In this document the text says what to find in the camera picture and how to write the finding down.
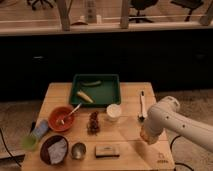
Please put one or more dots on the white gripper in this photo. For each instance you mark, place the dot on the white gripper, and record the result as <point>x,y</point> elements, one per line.
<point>152,138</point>

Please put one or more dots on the yellow-red apple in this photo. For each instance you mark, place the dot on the yellow-red apple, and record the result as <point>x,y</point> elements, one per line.
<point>144,136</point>

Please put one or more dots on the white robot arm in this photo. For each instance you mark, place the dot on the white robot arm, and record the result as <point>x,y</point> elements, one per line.
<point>165,115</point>

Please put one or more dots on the green plastic tray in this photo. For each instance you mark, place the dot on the green plastic tray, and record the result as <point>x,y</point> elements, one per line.
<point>103,95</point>

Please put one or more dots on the white cup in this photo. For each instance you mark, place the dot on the white cup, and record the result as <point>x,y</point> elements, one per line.
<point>113,112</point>

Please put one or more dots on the rectangular brown sponge block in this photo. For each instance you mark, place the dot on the rectangular brown sponge block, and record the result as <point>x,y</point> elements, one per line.
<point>107,151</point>

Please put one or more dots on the bunch of dark grapes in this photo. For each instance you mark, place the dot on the bunch of dark grapes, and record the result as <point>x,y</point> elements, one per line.
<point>93,124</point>

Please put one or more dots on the small metal cup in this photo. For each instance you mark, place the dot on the small metal cup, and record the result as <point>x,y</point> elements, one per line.
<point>78,151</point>

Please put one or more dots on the green cucumber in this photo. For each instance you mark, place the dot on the green cucumber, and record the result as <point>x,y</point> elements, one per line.
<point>91,84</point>

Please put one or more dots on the silver spoon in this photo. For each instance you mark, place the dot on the silver spoon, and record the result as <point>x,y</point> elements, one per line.
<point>70,113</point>

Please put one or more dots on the grey cloth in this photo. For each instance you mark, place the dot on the grey cloth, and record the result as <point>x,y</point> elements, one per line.
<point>57,151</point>

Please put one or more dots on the orange bowl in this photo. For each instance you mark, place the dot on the orange bowl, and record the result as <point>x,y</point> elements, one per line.
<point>59,113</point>

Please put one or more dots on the dark brown bowl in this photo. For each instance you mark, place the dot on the dark brown bowl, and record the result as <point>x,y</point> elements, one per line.
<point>44,155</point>

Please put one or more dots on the green plastic cup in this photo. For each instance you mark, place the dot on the green plastic cup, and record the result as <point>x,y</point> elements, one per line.
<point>29,142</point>

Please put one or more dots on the office chair middle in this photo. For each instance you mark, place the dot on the office chair middle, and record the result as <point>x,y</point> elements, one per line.
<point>140,5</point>

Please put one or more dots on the office chair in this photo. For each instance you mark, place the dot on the office chair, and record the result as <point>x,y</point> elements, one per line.
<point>190,4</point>
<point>32,3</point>
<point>140,5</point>

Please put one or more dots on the office chair right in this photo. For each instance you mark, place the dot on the office chair right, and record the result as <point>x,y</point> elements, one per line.
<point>190,4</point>

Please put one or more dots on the office chair left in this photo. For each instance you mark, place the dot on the office chair left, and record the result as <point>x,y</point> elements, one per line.
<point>32,3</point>

